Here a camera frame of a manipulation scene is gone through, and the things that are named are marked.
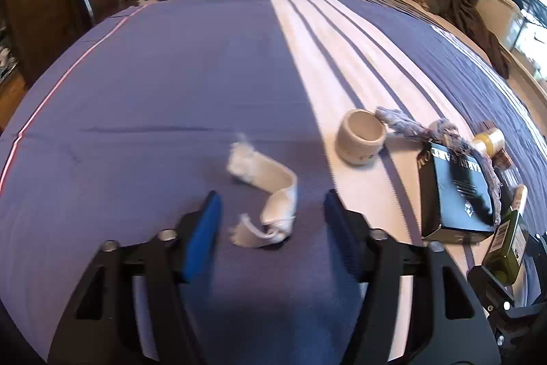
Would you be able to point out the green glass bottle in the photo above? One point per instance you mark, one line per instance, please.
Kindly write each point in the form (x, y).
(506, 245)

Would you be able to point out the blue white striped blanket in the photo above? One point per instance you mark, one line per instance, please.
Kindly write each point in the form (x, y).
(171, 91)

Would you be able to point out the beige tape roll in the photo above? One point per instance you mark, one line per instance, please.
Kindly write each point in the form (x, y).
(354, 147)

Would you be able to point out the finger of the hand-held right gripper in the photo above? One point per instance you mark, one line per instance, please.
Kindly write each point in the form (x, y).
(487, 283)

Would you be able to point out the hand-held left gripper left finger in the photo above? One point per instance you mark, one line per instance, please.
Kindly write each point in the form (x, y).
(204, 239)

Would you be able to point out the clear bottle with gold cap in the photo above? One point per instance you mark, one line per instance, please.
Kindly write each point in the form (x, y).
(489, 140)

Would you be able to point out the white cloth strip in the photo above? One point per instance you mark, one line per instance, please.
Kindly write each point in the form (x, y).
(273, 177)

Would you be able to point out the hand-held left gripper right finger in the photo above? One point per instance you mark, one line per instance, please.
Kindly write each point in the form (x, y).
(342, 236)

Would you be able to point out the white storage box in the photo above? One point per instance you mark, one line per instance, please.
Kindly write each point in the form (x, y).
(500, 16)

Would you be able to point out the black cardboard box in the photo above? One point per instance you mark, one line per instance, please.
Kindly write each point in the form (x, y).
(453, 198)

